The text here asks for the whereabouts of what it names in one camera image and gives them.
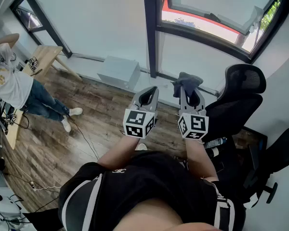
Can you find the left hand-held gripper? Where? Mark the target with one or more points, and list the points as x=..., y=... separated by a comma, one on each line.
x=135, y=121

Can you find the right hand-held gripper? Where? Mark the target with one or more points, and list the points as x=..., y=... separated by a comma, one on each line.
x=195, y=125

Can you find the dark grey cleaning cloth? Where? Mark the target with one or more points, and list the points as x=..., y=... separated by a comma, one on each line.
x=186, y=80

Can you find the black window frame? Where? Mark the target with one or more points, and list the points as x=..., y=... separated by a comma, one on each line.
x=48, y=25
x=150, y=32

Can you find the person's right forearm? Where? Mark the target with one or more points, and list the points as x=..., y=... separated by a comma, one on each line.
x=197, y=157

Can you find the person's left forearm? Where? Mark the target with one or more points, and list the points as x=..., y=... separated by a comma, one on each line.
x=120, y=153

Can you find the white box cabinet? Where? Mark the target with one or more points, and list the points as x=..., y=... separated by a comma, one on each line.
x=118, y=71

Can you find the black mesh office chair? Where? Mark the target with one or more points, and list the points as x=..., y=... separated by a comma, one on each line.
x=233, y=114

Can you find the blue and white spray bottle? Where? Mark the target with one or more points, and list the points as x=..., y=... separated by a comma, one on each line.
x=215, y=142

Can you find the person's white shoe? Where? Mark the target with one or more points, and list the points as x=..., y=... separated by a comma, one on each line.
x=141, y=147

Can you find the white and black bottle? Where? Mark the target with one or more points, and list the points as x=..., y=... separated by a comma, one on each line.
x=214, y=151

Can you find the person's black shirt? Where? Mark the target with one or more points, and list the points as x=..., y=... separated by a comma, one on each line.
x=147, y=177

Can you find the white outdoor pole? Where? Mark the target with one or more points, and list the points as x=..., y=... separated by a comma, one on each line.
x=239, y=39

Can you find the wooden table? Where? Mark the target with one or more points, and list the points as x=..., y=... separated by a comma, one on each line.
x=45, y=54
x=14, y=133

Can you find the person's bare neck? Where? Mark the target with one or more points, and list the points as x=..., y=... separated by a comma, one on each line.
x=159, y=215

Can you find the green tree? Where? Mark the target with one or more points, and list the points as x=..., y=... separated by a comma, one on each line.
x=271, y=13

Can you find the white rounded device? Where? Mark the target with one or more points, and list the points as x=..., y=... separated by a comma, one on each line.
x=4, y=203

